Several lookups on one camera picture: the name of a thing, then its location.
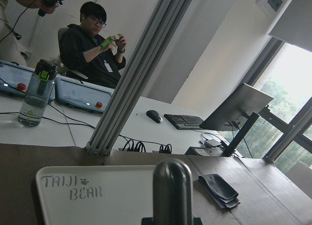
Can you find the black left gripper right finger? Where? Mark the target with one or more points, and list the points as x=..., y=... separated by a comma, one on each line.
x=197, y=221

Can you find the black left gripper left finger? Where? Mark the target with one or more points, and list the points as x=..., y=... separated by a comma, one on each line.
x=147, y=221

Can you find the steel muddler black tip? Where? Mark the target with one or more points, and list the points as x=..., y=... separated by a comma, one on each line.
x=172, y=193

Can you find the folded grey purple cloth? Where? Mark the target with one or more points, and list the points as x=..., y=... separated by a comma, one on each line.
x=222, y=193

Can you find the cream bear tray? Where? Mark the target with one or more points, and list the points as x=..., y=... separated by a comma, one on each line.
x=95, y=195

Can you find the black keyboard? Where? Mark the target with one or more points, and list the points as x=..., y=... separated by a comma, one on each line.
x=184, y=122

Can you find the black computer mouse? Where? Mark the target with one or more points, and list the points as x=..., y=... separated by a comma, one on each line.
x=154, y=115

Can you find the black computer monitor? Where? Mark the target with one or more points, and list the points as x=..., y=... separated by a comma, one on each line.
x=238, y=112

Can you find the blue teach pendant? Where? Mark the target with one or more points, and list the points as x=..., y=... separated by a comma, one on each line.
x=14, y=79
x=81, y=96

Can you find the clear water bottle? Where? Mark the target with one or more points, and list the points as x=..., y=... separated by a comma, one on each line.
x=38, y=93

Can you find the seated person black jacket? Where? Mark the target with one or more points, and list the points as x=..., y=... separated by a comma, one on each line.
x=81, y=48

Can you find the standing person with controller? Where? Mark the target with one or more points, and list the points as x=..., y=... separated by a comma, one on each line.
x=28, y=29

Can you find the aluminium frame post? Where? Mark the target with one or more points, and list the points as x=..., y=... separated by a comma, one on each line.
x=154, y=40
x=294, y=132

